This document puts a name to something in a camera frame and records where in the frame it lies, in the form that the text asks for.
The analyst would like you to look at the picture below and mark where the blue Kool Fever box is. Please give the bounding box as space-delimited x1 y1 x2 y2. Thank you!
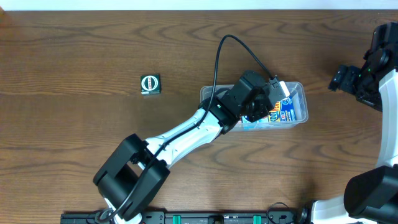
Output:
256 96 296 123

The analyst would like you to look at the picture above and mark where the white Panadol box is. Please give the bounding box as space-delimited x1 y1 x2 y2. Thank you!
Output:
279 81 290 98

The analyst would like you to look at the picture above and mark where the green square box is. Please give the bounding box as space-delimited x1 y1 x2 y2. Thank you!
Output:
141 74 161 95

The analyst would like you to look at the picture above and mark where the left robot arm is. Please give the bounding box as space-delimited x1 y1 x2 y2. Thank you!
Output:
93 70 290 223

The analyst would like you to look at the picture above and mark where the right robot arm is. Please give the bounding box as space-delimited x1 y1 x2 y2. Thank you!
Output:
297 22 397 223

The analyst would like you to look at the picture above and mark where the clear plastic container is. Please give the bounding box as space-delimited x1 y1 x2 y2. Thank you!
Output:
200 81 309 133

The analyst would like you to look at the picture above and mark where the black mounting rail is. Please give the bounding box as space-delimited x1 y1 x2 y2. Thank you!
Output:
60 202 311 224

